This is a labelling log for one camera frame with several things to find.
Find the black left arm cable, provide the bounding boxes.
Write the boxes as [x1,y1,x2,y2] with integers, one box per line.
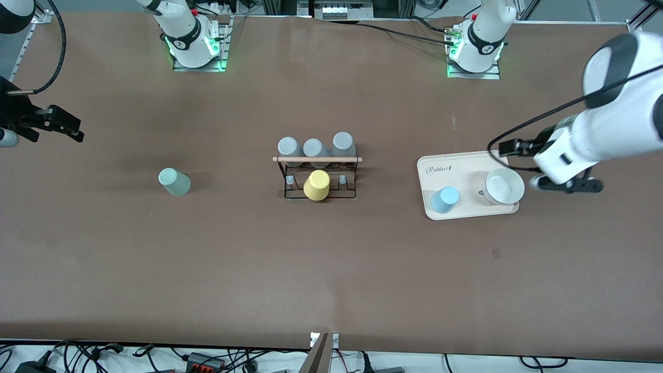
[487,65,663,173]

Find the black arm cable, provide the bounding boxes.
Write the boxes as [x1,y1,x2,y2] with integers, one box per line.
[487,65,663,173]
[8,0,68,95]

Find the light blue cup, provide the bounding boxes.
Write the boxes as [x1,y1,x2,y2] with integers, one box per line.
[430,186,460,214]

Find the grey metal post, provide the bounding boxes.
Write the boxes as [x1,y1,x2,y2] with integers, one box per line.
[299,333,332,373]

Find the white bracket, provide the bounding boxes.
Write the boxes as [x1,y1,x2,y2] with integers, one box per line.
[310,332,340,349]

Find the pale green cup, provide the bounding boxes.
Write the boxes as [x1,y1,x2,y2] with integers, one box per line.
[158,168,191,196]

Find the aluminium frame rail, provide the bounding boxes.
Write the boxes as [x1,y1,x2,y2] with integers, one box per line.
[9,10,55,83]
[624,3,663,34]

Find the black orange connector block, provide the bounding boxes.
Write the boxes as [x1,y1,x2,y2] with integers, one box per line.
[185,352,226,371]

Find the grey cup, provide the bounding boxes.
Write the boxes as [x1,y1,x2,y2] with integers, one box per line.
[302,138,332,170]
[278,137,303,166]
[331,132,357,165]

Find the white bowl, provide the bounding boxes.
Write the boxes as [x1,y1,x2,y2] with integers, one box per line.
[482,167,526,206]

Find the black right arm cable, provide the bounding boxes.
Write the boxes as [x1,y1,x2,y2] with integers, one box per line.
[8,0,68,95]

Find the black wire cup rack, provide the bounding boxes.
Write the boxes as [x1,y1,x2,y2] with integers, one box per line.
[273,155,363,200]

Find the black power adapter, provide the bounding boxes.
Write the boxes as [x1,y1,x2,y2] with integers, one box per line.
[15,360,56,373]

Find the yellow cup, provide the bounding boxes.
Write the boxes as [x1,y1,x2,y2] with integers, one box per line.
[303,170,331,201]

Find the grey power strip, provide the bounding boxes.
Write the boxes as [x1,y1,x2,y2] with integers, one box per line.
[313,0,374,21]

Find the black table cable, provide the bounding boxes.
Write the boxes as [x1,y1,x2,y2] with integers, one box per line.
[409,16,462,34]
[356,22,456,45]

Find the beige rabbit print tray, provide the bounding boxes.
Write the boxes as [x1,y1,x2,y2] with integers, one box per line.
[417,150,520,221]

